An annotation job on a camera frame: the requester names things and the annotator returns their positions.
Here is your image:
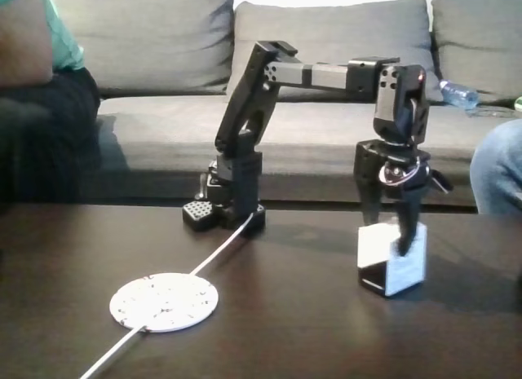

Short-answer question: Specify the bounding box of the white and black servo box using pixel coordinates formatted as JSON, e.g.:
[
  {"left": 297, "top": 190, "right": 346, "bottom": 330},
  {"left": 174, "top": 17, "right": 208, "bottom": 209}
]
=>
[{"left": 356, "top": 220, "right": 428, "bottom": 298}]

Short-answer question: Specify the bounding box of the grey fabric sofa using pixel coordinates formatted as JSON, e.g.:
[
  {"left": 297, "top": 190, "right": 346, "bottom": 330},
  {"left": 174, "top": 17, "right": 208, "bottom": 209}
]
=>
[{"left": 44, "top": 0, "right": 522, "bottom": 214}]

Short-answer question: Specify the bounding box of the person's knee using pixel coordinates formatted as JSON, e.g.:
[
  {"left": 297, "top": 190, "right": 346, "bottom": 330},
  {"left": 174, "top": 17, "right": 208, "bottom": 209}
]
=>
[{"left": 469, "top": 119, "right": 522, "bottom": 215}]

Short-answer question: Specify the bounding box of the clear plastic water bottle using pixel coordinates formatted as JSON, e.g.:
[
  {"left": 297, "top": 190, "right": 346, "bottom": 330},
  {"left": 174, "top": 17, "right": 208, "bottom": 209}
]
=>
[{"left": 439, "top": 79, "right": 480, "bottom": 110}]

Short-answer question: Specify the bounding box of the grey sofa back cushion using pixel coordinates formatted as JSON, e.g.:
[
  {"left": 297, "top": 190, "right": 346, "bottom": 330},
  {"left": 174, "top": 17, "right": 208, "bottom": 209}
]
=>
[
  {"left": 431, "top": 0, "right": 522, "bottom": 105},
  {"left": 230, "top": 0, "right": 445, "bottom": 105},
  {"left": 47, "top": 0, "right": 237, "bottom": 91}
]

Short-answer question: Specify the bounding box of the round white speckled coaster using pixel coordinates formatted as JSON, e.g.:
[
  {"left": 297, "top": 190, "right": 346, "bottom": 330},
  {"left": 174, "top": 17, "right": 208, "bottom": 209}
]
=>
[{"left": 108, "top": 272, "right": 220, "bottom": 334}]

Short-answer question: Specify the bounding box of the person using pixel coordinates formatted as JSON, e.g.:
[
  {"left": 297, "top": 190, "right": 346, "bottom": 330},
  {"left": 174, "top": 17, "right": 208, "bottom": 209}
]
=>
[{"left": 0, "top": 0, "right": 102, "bottom": 205}]

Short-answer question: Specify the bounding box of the black camera on mount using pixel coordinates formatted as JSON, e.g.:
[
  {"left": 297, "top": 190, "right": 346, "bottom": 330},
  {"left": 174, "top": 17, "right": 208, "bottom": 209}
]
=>
[{"left": 427, "top": 168, "right": 455, "bottom": 194}]

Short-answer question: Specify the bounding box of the white cable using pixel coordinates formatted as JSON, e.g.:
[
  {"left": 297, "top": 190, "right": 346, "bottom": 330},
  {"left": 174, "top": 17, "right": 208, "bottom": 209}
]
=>
[{"left": 79, "top": 213, "right": 254, "bottom": 379}]

